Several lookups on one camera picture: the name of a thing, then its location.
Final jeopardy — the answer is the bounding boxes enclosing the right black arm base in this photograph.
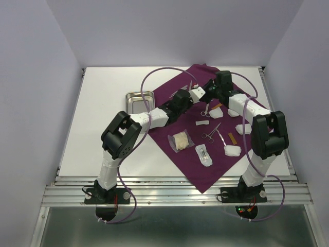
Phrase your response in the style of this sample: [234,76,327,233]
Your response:
[216,177,267,203]

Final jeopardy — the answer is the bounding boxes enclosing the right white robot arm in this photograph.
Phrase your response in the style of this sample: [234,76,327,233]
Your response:
[200,70,289,203]

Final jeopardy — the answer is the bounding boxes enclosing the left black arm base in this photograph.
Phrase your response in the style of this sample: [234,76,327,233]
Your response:
[82,180,131,205]

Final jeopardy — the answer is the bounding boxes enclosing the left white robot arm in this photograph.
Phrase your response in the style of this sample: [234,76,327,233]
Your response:
[86,89,199,203]

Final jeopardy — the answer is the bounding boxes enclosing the purple surgical drape cloth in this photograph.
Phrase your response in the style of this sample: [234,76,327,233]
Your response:
[148,63,280,195]

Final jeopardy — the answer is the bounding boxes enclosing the upper orange adhesive strip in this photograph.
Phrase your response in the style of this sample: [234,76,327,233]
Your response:
[211,103,222,110]

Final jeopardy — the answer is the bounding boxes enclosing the orange adhesive strip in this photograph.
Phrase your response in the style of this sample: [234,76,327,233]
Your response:
[211,103,222,110]
[228,133,237,145]

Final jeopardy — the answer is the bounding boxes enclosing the steel bandage scissors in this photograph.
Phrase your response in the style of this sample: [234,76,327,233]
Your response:
[200,104,210,117]

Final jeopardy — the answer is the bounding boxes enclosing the white gauze pad centre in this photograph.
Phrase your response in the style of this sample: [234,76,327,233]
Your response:
[209,107,224,119]

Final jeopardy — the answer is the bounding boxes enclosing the white gauze pad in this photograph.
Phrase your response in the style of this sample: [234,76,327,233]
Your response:
[227,109,240,117]
[209,107,224,119]
[224,145,242,157]
[235,123,252,135]

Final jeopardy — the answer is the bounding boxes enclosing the white gauze pad upper right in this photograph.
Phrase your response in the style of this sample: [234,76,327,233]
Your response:
[227,109,240,117]

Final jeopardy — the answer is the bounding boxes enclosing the small white gauze roll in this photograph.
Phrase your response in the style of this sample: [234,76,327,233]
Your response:
[195,120,209,126]

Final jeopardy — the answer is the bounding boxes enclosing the bagged beige gloves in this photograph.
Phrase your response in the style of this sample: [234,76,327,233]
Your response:
[168,129,195,153]

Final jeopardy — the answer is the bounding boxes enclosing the steel hemostat clamp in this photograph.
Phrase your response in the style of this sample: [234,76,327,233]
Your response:
[202,123,221,144]

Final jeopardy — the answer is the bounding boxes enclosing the stainless steel instrument tray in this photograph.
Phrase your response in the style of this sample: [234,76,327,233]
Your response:
[125,91,155,114]

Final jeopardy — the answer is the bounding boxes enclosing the lower orange adhesive strip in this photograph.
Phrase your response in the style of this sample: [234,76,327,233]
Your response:
[228,133,237,145]

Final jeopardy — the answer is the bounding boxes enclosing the clear suture packet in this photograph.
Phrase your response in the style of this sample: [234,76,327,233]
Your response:
[195,144,213,167]

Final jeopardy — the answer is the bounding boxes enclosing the white gauze pad lower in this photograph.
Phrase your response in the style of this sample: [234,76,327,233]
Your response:
[224,145,242,157]

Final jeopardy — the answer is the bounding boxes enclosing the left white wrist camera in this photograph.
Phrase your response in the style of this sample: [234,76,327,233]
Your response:
[189,86,205,104]

